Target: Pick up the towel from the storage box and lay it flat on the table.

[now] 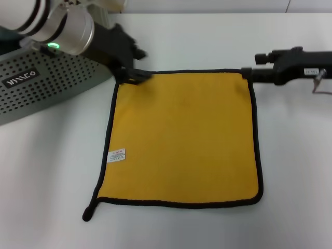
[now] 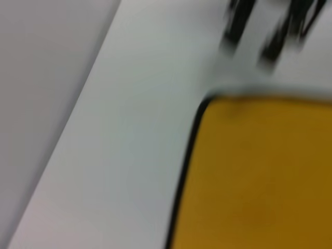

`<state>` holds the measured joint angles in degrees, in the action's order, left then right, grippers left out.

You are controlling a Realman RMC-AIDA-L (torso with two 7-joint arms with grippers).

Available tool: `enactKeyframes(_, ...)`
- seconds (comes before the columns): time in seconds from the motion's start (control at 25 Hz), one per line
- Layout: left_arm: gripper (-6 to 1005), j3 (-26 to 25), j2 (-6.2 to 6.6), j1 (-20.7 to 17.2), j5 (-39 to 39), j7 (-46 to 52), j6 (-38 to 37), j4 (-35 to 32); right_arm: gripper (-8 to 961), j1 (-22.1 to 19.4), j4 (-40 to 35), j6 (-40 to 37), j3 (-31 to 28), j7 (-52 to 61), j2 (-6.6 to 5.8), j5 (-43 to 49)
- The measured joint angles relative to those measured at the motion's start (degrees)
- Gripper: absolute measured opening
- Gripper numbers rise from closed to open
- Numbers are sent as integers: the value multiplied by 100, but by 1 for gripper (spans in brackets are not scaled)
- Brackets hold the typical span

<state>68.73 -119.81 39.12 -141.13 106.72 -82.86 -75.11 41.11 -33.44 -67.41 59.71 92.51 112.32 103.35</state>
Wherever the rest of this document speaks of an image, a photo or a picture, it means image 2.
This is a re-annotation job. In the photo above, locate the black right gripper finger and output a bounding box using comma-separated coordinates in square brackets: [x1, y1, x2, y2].
[258, 10, 301, 72]
[219, 0, 256, 57]

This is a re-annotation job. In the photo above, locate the yellow grey black-edged towel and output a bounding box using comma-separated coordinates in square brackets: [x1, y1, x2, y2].
[165, 94, 332, 249]

